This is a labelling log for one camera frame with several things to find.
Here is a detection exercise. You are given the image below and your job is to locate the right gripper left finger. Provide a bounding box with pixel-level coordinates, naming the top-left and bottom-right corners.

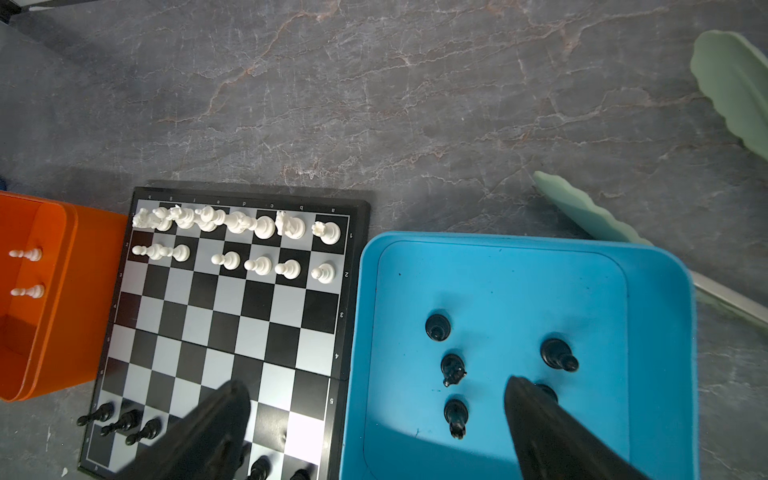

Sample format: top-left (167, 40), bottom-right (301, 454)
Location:
top-left (116, 380), bottom-right (251, 479)

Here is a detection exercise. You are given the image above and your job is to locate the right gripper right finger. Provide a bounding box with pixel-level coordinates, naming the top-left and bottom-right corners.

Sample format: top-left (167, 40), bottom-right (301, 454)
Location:
top-left (504, 376), bottom-right (646, 479)

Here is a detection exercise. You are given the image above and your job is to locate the chess board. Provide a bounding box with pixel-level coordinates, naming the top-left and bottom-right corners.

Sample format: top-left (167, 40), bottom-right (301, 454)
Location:
top-left (79, 187), bottom-right (370, 479)

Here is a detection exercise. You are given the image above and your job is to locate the blue tray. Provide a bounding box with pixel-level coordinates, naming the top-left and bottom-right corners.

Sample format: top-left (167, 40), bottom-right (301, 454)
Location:
top-left (340, 232), bottom-right (700, 479)

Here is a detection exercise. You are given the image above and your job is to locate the white pawn in tray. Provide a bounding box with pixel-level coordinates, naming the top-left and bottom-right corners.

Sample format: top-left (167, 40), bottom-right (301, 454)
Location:
top-left (10, 284), bottom-right (45, 299)

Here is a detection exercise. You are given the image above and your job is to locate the orange tray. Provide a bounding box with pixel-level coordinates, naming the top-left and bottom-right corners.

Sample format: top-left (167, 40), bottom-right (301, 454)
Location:
top-left (1, 192), bottom-right (128, 402)

